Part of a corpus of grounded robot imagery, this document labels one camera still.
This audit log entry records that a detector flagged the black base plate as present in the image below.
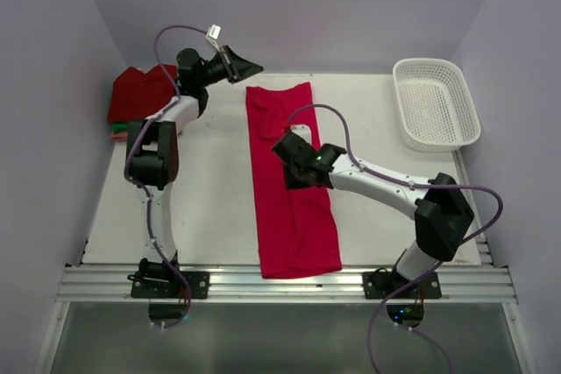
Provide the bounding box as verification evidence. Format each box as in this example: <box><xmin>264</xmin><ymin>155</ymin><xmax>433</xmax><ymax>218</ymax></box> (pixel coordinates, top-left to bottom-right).
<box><xmin>361</xmin><ymin>268</ymin><xmax>443</xmax><ymax>300</ymax></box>
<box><xmin>127</xmin><ymin>271</ymin><xmax>210</xmax><ymax>300</ymax></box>

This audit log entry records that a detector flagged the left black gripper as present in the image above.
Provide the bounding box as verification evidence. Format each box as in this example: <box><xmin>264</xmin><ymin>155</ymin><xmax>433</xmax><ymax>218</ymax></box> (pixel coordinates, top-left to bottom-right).
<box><xmin>199</xmin><ymin>46</ymin><xmax>264</xmax><ymax>89</ymax></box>

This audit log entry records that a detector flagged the pink red t shirt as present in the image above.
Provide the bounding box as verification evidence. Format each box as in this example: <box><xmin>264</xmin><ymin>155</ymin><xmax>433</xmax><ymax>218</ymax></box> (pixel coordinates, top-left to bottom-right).
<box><xmin>245</xmin><ymin>82</ymin><xmax>342</xmax><ymax>279</ymax></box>

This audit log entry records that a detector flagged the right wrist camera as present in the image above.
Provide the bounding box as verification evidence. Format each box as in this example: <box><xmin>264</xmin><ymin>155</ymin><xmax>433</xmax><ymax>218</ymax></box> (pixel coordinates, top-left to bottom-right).
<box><xmin>285</xmin><ymin>124</ymin><xmax>312</xmax><ymax>144</ymax></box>

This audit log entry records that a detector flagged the aluminium mounting rail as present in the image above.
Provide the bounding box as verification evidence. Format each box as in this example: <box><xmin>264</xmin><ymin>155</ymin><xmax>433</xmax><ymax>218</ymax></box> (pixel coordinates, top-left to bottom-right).
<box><xmin>55</xmin><ymin>265</ymin><xmax>517</xmax><ymax>304</ymax></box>

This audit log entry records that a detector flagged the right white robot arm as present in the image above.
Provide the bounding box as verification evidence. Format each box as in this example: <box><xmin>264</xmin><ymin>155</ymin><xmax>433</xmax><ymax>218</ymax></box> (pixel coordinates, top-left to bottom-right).
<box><xmin>272</xmin><ymin>131</ymin><xmax>474</xmax><ymax>298</ymax></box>

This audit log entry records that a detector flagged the white plastic basket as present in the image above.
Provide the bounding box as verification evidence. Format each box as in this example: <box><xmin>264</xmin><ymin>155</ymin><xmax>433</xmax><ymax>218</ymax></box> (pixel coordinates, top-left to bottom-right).
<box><xmin>393</xmin><ymin>58</ymin><xmax>481</xmax><ymax>152</ymax></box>

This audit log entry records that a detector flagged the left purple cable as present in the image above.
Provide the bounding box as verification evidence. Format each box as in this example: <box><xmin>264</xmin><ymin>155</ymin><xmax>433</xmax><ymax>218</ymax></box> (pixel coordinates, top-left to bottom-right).
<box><xmin>122</xmin><ymin>25</ymin><xmax>216</xmax><ymax>329</ymax></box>

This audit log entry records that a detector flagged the salmon folded shirt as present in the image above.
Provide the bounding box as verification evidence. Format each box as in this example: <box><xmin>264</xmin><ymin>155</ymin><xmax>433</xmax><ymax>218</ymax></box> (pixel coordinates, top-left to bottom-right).
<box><xmin>110</xmin><ymin>131</ymin><xmax>128</xmax><ymax>143</ymax></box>

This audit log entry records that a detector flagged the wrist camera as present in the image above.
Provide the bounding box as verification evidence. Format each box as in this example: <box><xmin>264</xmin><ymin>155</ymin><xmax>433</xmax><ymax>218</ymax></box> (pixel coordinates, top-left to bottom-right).
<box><xmin>205</xmin><ymin>25</ymin><xmax>221</xmax><ymax>52</ymax></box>
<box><xmin>285</xmin><ymin>124</ymin><xmax>312</xmax><ymax>144</ymax></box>

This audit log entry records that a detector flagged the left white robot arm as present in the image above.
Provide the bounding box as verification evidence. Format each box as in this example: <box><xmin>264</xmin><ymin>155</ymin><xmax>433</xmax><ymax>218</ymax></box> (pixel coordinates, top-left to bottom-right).
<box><xmin>124</xmin><ymin>46</ymin><xmax>264</xmax><ymax>298</ymax></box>

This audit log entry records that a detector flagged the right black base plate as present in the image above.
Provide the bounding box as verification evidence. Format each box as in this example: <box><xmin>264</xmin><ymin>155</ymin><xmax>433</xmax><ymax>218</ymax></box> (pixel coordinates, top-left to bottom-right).
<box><xmin>361</xmin><ymin>268</ymin><xmax>443</xmax><ymax>300</ymax></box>

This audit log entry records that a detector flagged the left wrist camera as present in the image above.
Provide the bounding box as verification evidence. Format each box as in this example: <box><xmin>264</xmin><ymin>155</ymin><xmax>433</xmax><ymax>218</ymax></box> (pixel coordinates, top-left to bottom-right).
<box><xmin>205</xmin><ymin>25</ymin><xmax>221</xmax><ymax>52</ymax></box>

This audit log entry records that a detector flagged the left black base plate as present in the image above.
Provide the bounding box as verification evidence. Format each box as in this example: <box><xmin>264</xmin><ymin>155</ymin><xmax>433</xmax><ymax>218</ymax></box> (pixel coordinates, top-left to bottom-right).
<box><xmin>127</xmin><ymin>271</ymin><xmax>210</xmax><ymax>300</ymax></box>

